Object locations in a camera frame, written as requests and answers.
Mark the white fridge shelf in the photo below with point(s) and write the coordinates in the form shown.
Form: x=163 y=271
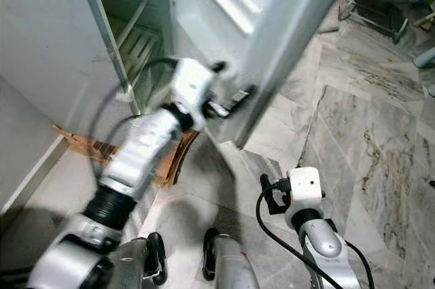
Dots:
x=136 y=47

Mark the brown cardboard sheet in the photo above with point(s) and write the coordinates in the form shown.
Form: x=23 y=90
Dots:
x=83 y=145

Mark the white fridge door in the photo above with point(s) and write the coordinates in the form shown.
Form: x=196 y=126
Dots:
x=217 y=3

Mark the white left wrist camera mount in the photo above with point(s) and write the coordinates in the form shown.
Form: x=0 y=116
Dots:
x=194 y=85

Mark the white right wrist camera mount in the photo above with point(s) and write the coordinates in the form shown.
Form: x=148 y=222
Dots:
x=304 y=185

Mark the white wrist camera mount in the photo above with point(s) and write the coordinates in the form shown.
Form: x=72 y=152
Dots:
x=304 y=185
x=194 y=85

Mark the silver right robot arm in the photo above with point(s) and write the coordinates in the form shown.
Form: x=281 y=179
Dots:
x=323 y=243

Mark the white fridge cabinet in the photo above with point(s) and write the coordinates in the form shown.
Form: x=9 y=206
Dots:
x=54 y=30

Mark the silver right robot leg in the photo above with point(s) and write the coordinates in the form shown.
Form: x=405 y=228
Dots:
x=234 y=270

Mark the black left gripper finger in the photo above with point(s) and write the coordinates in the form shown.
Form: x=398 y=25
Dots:
x=242 y=97

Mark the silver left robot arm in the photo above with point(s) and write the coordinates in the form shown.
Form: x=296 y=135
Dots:
x=143 y=154

